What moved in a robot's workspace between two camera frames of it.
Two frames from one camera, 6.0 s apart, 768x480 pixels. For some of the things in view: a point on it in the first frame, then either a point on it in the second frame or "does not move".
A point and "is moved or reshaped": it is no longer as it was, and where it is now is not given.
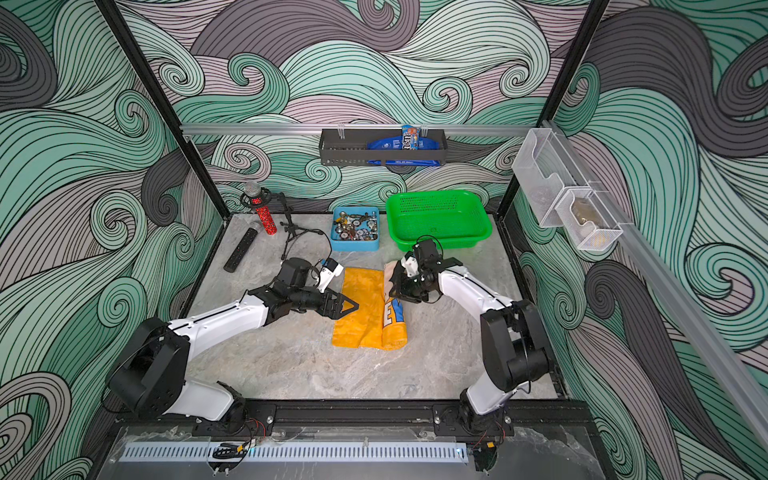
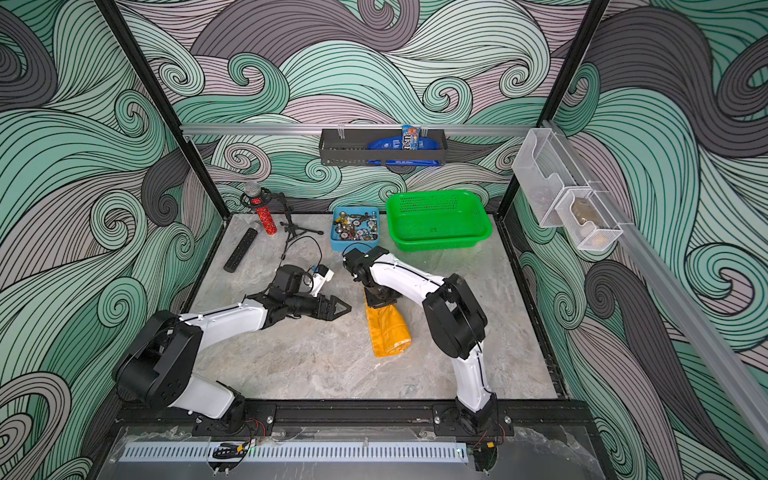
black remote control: [241, 251] does not move
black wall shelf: [348, 147] does not move
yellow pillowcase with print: [379, 321] is moved or reshaped
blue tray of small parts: [355, 229] does not move
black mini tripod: [290, 228] does not move
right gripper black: [407, 290] → [376, 299]
